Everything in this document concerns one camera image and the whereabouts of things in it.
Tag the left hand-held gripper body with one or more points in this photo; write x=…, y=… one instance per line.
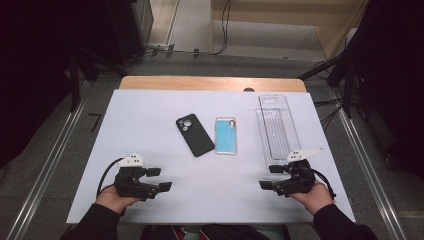
x=133, y=186

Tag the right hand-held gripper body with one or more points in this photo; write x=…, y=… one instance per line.
x=298, y=180

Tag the clear plastic rack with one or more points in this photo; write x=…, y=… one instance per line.
x=276, y=130

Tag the black phone case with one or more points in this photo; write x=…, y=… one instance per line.
x=196, y=138

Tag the blue phone case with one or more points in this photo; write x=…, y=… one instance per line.
x=225, y=138

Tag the person's left hand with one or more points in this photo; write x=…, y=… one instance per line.
x=111, y=200

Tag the person's right hand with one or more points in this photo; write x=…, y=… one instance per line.
x=316, y=198

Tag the white board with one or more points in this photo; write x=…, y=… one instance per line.
x=206, y=190

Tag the person's legs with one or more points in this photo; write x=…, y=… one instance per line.
x=216, y=233

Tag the dark table grommet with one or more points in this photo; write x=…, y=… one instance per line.
x=249, y=89

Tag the black stand legs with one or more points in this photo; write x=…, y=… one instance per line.
x=346, y=93
x=75, y=86

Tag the wooden table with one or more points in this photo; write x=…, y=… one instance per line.
x=200, y=83

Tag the black curtain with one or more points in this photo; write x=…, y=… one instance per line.
x=33, y=66
x=393, y=83

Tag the wooden shelf unit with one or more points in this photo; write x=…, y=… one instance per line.
x=283, y=13

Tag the metal floor rail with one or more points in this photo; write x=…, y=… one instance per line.
x=50, y=166
x=370, y=173

